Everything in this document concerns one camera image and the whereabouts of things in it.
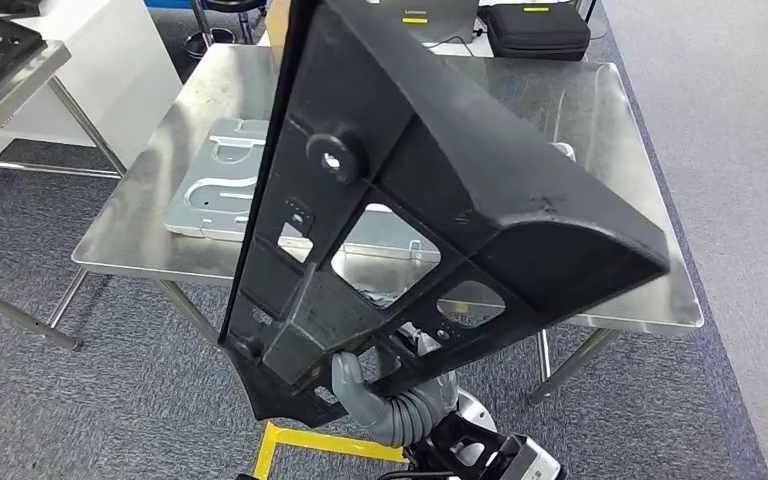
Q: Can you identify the black plastic plate frame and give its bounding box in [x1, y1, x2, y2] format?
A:
[218, 0, 672, 429]

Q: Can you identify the black item on cabinet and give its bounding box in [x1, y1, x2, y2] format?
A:
[0, 0, 42, 18]

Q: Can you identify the grey stamped metal plate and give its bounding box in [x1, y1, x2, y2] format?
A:
[163, 117, 577, 266]

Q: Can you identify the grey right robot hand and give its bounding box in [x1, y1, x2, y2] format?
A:
[330, 351, 459, 430]

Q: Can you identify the grey laptop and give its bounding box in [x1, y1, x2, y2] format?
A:
[367, 0, 481, 46]

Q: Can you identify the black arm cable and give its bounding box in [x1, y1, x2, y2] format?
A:
[377, 468, 458, 480]

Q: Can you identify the chrome stool with black seat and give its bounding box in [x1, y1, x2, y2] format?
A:
[185, 0, 269, 61]

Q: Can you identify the steel side table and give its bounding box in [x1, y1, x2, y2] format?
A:
[0, 39, 127, 352]

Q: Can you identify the black zip case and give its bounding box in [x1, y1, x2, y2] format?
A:
[478, 3, 592, 62]

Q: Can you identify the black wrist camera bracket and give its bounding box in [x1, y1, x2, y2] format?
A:
[402, 413, 531, 480]

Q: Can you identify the steel workbench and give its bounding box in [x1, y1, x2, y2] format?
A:
[71, 42, 705, 407]

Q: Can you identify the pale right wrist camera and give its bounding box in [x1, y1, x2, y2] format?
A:
[483, 433, 568, 480]

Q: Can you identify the black laptop cable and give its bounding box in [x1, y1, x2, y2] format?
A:
[423, 29, 486, 59]

